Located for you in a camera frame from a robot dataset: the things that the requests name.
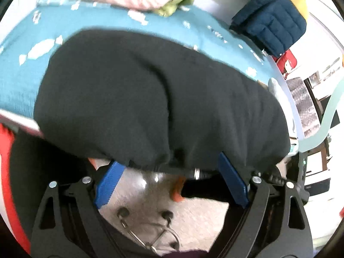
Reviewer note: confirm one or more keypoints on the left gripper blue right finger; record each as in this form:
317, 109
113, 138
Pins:
234, 182

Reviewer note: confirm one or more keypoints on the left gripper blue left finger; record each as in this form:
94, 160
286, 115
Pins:
107, 184

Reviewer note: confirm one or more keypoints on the black garment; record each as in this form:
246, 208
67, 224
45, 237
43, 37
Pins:
152, 104

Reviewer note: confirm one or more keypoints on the red garment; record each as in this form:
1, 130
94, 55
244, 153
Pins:
8, 209

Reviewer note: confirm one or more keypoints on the red box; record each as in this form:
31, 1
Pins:
286, 63

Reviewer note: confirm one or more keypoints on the teal quilted bedspread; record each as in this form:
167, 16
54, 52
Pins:
26, 50

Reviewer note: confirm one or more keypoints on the navy yellow puffer jacket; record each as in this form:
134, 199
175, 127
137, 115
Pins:
273, 25

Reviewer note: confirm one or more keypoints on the white bed frame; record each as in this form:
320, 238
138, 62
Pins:
17, 122

